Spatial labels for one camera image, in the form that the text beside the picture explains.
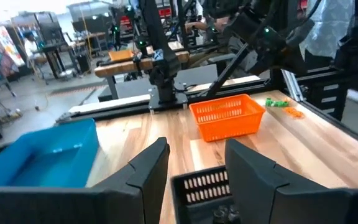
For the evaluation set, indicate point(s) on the neighbouring wooden table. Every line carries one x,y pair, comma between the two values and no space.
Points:
123,67

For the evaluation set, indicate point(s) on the black drawer cabinet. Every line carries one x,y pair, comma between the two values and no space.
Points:
326,99

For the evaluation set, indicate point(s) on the black slotted plastic basket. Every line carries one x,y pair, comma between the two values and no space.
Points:
179,199

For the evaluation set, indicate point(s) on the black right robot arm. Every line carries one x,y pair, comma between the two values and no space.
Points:
163,62

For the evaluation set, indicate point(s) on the dark grey plastic toy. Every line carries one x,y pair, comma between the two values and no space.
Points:
233,214
219,214

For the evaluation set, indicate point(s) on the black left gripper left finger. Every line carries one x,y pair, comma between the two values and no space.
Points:
154,174

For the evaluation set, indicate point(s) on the black table clamp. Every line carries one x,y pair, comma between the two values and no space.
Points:
0,151

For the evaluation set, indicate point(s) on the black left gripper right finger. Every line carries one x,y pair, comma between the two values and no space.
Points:
250,177

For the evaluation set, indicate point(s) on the blue plastic bin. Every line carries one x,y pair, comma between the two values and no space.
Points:
36,168

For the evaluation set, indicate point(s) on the silver grey tarp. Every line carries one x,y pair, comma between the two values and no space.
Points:
331,28

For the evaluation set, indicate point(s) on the neighbouring black robot arm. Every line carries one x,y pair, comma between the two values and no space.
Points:
356,40

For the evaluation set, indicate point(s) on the silver aluminium rail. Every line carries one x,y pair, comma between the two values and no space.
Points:
291,85

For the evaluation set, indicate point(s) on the orange slotted plastic basket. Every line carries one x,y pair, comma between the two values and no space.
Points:
228,124

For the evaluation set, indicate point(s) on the person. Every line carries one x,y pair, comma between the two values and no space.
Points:
204,26
30,46

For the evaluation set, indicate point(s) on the black desk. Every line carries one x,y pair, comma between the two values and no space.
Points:
57,49

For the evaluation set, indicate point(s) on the neighbouring orange basket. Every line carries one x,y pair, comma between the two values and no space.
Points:
120,55

